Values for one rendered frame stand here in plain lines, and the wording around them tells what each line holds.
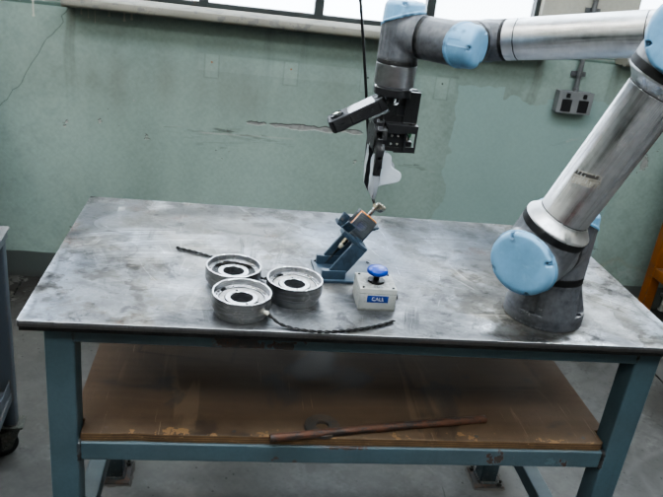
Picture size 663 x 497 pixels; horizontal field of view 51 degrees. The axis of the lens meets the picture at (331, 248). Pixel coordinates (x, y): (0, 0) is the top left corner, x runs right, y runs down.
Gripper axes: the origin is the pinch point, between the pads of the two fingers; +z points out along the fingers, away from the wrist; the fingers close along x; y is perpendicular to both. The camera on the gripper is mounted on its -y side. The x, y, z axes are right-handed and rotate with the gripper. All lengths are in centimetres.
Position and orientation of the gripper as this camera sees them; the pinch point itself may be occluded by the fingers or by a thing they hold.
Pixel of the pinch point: (367, 187)
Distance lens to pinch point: 138.4
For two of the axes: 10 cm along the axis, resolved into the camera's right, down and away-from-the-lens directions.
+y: 9.8, 0.5, 1.7
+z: -1.1, 9.1, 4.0
